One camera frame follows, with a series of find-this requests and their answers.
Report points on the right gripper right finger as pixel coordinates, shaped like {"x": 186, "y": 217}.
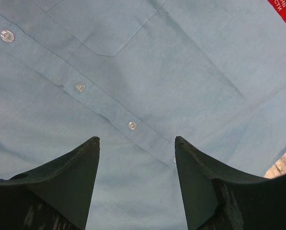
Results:
{"x": 218, "y": 197}

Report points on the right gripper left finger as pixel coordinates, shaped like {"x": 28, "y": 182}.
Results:
{"x": 54, "y": 196}

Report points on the light blue shirt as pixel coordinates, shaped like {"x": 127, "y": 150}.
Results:
{"x": 136, "y": 74}

